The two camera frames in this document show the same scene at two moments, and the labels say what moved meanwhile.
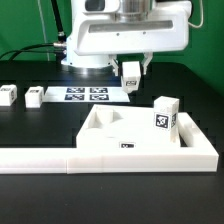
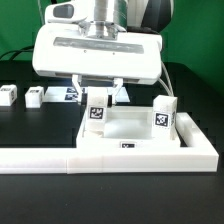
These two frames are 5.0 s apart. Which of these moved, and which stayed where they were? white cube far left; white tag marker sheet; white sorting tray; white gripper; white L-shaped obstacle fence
Moved: white gripper
Stayed: white cube far left; white sorting tray; white tag marker sheet; white L-shaped obstacle fence
